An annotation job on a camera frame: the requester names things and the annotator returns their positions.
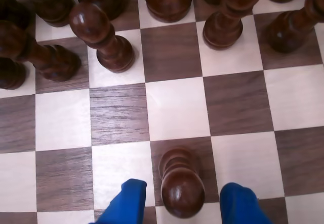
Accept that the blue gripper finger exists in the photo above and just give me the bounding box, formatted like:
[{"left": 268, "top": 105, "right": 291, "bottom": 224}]
[
  {"left": 219, "top": 182, "right": 275, "bottom": 224},
  {"left": 88, "top": 179, "right": 148, "bottom": 224}
]

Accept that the dark wooden pawn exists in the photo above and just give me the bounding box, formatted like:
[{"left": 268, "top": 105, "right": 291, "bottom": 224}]
[
  {"left": 0, "top": 20, "right": 82, "bottom": 83},
  {"left": 202, "top": 0, "right": 264, "bottom": 51},
  {"left": 68, "top": 2, "right": 135, "bottom": 74},
  {"left": 263, "top": 0, "right": 324, "bottom": 54},
  {"left": 0, "top": 56, "right": 27, "bottom": 91},
  {"left": 158, "top": 146, "right": 206, "bottom": 219}
]

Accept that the wooden chessboard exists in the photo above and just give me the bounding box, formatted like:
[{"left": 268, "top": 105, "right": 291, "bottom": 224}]
[{"left": 0, "top": 0, "right": 324, "bottom": 224}]

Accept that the dark wooden king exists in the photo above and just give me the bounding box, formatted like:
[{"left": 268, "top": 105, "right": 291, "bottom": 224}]
[{"left": 144, "top": 0, "right": 194, "bottom": 23}]

